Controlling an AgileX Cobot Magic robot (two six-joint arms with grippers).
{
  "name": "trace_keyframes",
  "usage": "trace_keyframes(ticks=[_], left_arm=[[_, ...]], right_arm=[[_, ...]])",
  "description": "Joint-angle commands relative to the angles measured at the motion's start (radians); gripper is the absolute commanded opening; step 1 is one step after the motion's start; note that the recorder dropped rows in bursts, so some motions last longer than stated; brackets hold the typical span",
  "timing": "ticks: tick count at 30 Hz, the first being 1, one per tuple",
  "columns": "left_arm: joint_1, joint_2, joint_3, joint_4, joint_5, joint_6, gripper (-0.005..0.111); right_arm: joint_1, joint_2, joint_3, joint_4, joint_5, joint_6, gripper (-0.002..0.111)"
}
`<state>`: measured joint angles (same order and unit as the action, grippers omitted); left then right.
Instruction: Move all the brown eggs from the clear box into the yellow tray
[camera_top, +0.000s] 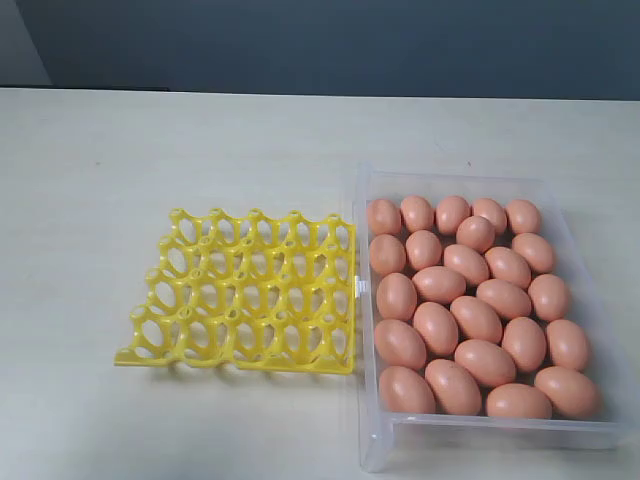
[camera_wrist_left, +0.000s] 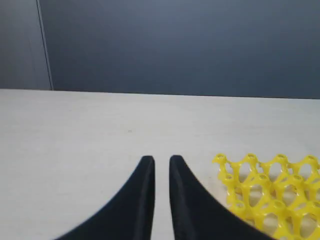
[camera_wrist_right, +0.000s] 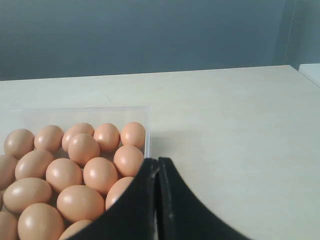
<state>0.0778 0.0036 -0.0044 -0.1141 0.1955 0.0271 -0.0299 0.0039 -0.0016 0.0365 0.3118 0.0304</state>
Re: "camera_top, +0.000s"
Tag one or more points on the yellow plastic egg tray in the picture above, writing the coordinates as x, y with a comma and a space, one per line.
254, 292

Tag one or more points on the clear plastic container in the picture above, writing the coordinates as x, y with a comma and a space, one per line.
380, 431

